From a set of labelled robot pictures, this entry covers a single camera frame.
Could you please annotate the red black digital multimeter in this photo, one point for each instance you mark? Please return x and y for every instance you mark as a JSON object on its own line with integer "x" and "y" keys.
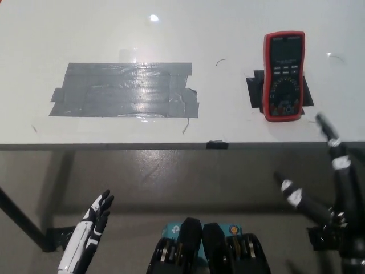
{"x": 283, "y": 77}

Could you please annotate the black metal table leg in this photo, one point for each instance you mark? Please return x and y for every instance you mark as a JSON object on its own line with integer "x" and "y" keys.
{"x": 22, "y": 212}

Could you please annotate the black table foot plate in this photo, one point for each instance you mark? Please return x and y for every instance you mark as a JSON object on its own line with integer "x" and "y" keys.
{"x": 318, "y": 238}
{"x": 58, "y": 238}

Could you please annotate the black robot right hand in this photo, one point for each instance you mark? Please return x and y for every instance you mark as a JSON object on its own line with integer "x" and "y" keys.
{"x": 348, "y": 199}

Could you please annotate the small black tape strip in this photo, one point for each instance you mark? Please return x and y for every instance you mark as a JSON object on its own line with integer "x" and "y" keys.
{"x": 217, "y": 145}

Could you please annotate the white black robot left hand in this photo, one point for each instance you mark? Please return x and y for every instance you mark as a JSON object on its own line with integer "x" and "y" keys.
{"x": 85, "y": 237}

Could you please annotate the grey duct tape patch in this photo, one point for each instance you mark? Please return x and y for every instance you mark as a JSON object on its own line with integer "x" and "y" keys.
{"x": 119, "y": 91}

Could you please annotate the black tape patch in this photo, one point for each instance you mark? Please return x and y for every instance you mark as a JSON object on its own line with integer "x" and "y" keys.
{"x": 255, "y": 91}

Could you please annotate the black teal robot torso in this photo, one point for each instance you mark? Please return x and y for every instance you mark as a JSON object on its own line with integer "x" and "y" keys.
{"x": 211, "y": 248}

